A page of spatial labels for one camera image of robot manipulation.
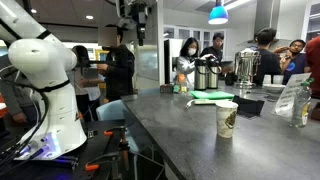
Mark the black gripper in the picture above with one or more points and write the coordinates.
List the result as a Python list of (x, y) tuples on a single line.
[(139, 16)]

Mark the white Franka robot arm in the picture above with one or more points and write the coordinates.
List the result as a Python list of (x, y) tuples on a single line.
[(50, 100)]

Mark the white paper cup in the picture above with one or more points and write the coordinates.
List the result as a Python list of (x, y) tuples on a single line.
[(226, 119)]

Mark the white cup stack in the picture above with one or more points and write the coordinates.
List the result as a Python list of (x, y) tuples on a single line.
[(267, 79), (278, 79)]

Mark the black refrigerator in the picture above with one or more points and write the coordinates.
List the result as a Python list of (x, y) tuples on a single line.
[(170, 60)]

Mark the man in grey jacket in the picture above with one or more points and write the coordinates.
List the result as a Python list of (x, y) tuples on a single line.
[(116, 70)]

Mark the masked woman in white coat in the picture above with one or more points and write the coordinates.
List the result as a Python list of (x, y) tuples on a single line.
[(187, 65)]

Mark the round ceiling light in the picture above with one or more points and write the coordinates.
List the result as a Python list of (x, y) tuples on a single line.
[(33, 11), (89, 17)]

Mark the small black box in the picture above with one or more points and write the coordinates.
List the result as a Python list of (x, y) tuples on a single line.
[(166, 88)]

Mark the orange capped bottle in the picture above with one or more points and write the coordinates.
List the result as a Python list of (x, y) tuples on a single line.
[(181, 83)]

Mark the small green packet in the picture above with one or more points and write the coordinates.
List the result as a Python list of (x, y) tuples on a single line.
[(176, 88)]

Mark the steel thermos carafe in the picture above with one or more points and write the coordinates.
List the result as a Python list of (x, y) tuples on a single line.
[(200, 75), (213, 74)]

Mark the man in black t-shirt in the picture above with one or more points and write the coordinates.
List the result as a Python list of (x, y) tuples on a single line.
[(215, 48)]

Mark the light blue chair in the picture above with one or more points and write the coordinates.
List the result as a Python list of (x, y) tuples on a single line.
[(111, 110)]

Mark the blue pendant lamp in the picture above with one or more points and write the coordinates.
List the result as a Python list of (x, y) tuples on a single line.
[(218, 14)]

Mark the green folder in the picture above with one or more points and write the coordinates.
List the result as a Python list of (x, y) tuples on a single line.
[(211, 95)]

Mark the black kettle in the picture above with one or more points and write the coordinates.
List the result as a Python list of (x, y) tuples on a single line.
[(230, 78)]

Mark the black orange bar clamp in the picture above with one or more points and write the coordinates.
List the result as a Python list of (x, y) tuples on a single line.
[(108, 132), (91, 166)]

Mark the silver coffee urn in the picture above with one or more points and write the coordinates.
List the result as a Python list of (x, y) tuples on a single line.
[(246, 68)]

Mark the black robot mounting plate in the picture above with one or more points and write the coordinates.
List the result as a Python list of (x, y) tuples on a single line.
[(96, 146)]

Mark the steel range hood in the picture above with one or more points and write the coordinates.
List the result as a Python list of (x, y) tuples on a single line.
[(265, 20)]

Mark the man in black shirt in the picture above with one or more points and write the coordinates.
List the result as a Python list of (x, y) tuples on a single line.
[(266, 60)]

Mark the black pop-up table outlet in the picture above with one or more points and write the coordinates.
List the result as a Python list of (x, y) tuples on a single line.
[(248, 106)]

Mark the person in grey-blue sweater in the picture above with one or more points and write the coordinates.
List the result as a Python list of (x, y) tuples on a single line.
[(16, 96)]

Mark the white bowl stack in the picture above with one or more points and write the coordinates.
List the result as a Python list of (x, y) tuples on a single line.
[(274, 87)]

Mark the man in blue shirt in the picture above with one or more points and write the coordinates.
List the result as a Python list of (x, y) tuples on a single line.
[(295, 63)]

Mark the white printed paper sign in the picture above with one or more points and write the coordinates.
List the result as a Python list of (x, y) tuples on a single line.
[(289, 95)]

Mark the clear plastic water bottle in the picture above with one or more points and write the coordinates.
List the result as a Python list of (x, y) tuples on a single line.
[(301, 106)]

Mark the person in red top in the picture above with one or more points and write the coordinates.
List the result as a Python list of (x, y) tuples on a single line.
[(314, 66)]

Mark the brown box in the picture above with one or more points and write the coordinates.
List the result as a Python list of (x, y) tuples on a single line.
[(316, 111)]

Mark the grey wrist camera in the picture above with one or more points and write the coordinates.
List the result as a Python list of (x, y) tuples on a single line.
[(125, 23)]

